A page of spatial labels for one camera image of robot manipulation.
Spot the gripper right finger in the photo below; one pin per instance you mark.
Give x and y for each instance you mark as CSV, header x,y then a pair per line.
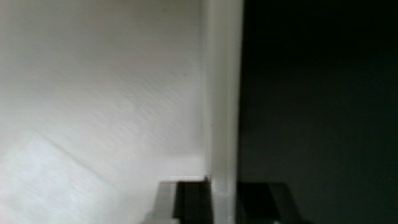
x,y
266,205

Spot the white square tabletop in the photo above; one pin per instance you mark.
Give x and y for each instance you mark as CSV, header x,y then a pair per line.
x,y
117,108

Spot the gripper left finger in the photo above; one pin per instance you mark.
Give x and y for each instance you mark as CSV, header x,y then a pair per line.
x,y
181,203

